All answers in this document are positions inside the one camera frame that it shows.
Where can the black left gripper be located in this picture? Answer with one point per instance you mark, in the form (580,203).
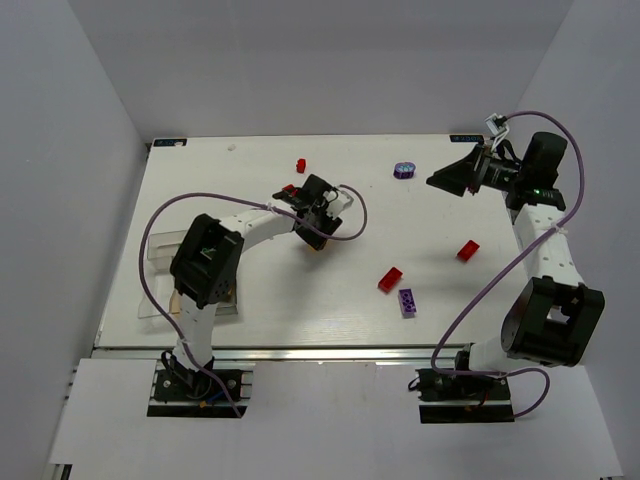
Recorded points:
(304,197)

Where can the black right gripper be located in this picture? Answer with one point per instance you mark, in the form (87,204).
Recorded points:
(478,170)

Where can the red two-by-two lego brick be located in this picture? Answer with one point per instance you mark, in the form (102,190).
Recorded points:
(389,281)

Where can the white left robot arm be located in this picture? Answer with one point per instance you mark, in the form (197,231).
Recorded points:
(205,266)

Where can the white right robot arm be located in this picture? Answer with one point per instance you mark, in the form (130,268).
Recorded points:
(552,320)

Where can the right blue table label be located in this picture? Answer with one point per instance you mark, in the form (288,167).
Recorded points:
(466,138)

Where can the blue table label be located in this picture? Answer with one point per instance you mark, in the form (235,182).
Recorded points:
(466,138)
(169,142)

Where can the purple round lego piece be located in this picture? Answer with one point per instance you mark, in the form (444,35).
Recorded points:
(404,170)

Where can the dark grey clear container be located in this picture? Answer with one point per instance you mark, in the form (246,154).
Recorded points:
(229,305)

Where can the purple lego brick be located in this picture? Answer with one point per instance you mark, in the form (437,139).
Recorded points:
(407,303)

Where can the clear smoky long container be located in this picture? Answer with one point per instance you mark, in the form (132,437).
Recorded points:
(162,247)

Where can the left blue table label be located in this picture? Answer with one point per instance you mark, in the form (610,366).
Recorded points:
(169,142)

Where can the amber clear container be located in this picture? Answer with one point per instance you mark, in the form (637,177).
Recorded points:
(175,303)

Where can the clear colourless container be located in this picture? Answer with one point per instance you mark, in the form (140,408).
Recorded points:
(161,285)

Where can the aluminium table front rail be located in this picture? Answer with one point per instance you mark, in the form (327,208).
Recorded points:
(321,354)

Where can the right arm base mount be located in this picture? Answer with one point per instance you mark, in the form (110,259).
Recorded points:
(455,399)

